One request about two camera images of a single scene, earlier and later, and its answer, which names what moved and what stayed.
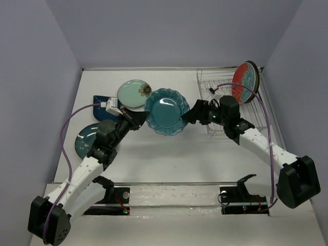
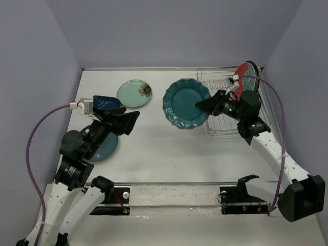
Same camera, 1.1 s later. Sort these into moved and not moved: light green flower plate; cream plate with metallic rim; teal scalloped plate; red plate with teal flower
Moved: teal scalloped plate
Not moved: light green flower plate; red plate with teal flower; cream plate with metallic rim
